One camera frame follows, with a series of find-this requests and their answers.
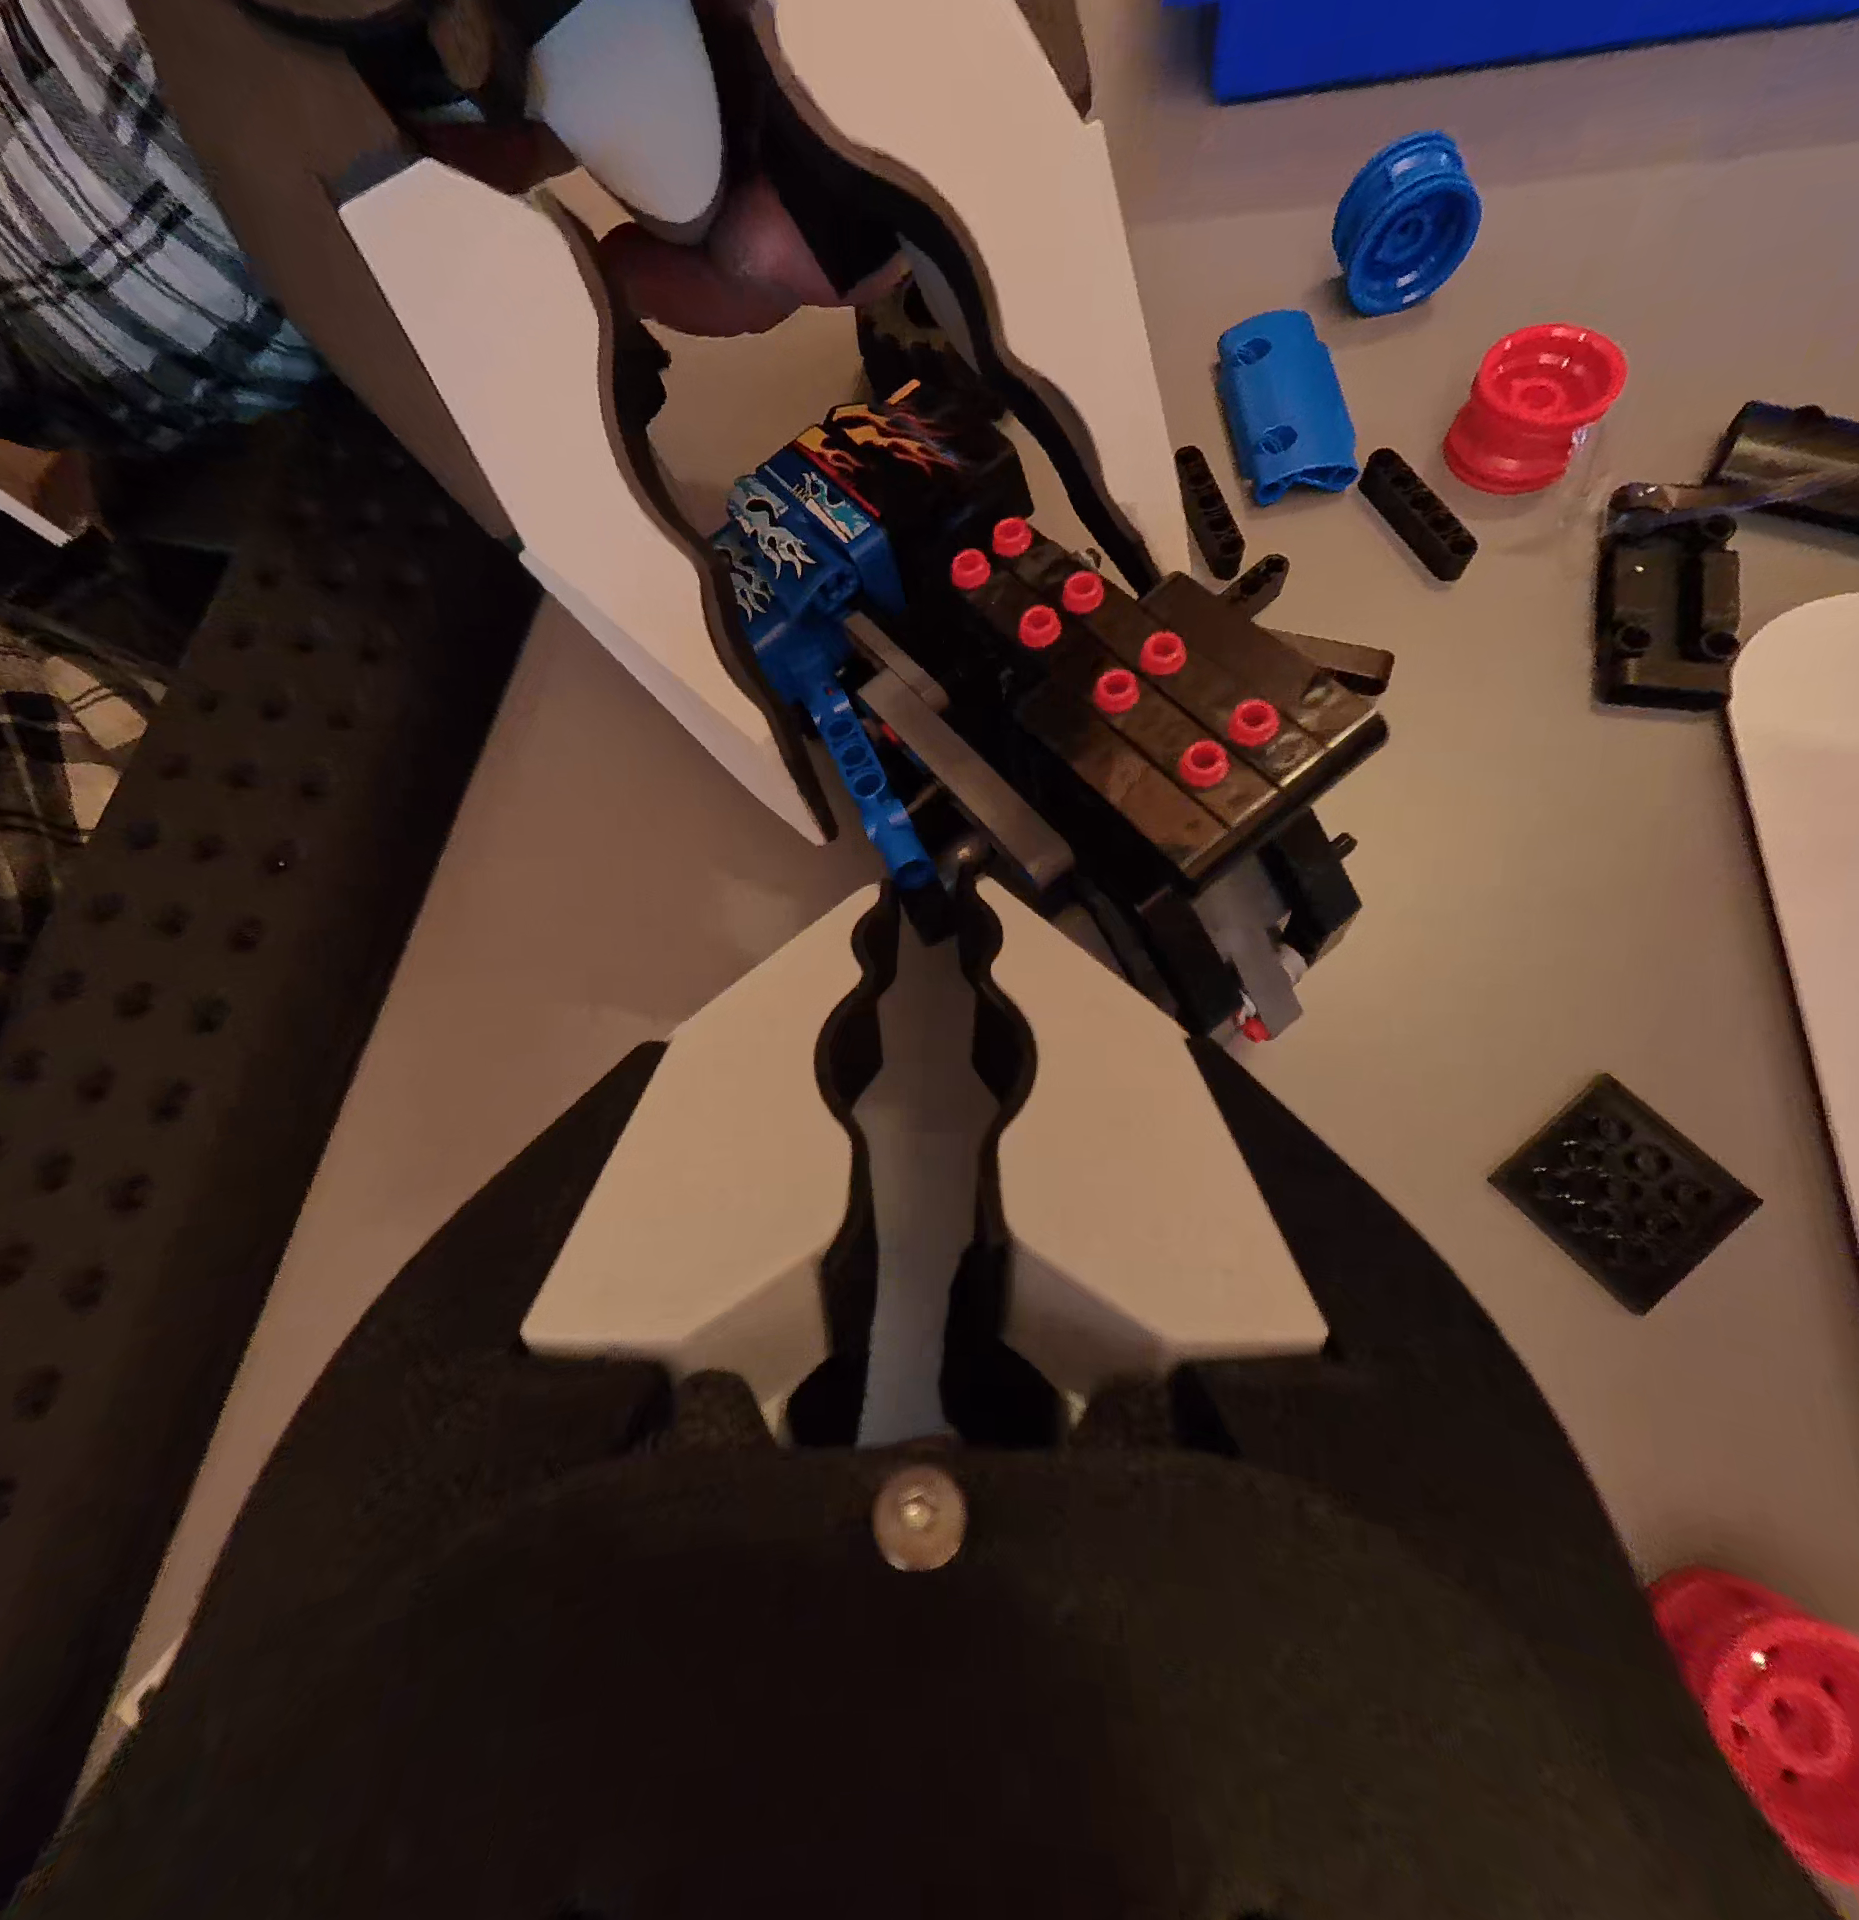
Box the white book stand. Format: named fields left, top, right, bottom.
left=1724, top=592, right=1859, bottom=1351

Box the blue wheel rim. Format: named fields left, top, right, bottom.
left=1330, top=131, right=1484, bottom=321

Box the person's left hand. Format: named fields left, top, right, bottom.
left=417, top=108, right=844, bottom=339

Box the blue storage bin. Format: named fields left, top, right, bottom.
left=1162, top=0, right=1859, bottom=107

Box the black square plate piece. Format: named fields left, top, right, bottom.
left=1488, top=1073, right=1766, bottom=1316

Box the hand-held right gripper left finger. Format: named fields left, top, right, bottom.
left=520, top=882, right=899, bottom=1368

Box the black studded plate piece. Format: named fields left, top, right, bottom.
left=1594, top=480, right=1745, bottom=710

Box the red wheel rim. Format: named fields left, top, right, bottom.
left=1443, top=324, right=1632, bottom=497
left=1647, top=1563, right=1859, bottom=1896

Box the blue curved panel piece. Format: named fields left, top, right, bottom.
left=1216, top=310, right=1361, bottom=508

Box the long thin black beam piece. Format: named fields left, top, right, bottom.
left=1174, top=445, right=1248, bottom=582

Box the person's left forearm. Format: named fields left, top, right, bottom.
left=0, top=0, right=328, bottom=452

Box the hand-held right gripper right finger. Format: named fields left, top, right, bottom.
left=959, top=877, right=1330, bottom=1363

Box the blue skull sticker panel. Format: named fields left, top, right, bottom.
left=802, top=668, right=939, bottom=893

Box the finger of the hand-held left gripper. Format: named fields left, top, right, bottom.
left=748, top=0, right=1183, bottom=587
left=336, top=155, right=841, bottom=845

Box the black perforated mat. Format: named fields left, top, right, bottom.
left=0, top=404, right=540, bottom=1920

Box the black cylinder brick piece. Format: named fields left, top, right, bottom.
left=1708, top=400, right=1859, bottom=543

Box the toy brick truck model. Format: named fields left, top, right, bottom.
left=710, top=393, right=1396, bottom=1047

